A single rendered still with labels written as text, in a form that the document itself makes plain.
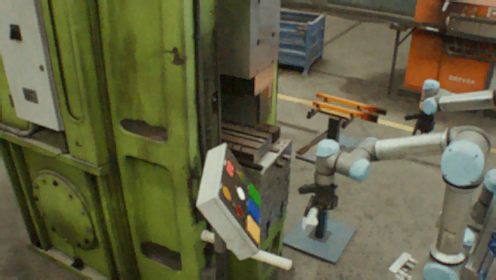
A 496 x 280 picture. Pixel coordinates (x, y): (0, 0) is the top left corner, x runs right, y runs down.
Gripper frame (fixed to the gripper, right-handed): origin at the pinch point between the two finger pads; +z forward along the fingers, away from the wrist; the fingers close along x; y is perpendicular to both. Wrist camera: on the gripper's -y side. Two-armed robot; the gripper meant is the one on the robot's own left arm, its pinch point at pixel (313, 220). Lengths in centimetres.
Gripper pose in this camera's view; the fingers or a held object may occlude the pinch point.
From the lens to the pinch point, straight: 168.9
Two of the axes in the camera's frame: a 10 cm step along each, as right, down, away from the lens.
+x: 7.1, -3.3, 6.2
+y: 7.0, 3.5, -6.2
